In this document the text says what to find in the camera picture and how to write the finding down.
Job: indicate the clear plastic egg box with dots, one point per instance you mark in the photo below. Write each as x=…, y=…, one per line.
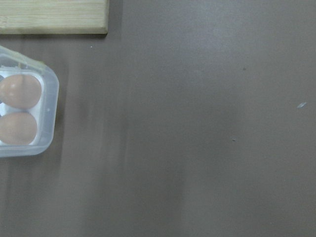
x=14, y=63

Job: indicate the brown egg in box rear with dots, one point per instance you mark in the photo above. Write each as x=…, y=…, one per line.
x=20, y=91

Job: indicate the brown egg in box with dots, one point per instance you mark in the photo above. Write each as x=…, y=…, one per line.
x=20, y=91
x=18, y=128

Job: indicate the brown egg in box front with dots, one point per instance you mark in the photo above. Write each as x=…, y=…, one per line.
x=18, y=128

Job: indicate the bamboo cutting board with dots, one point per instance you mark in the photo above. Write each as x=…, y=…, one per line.
x=54, y=17

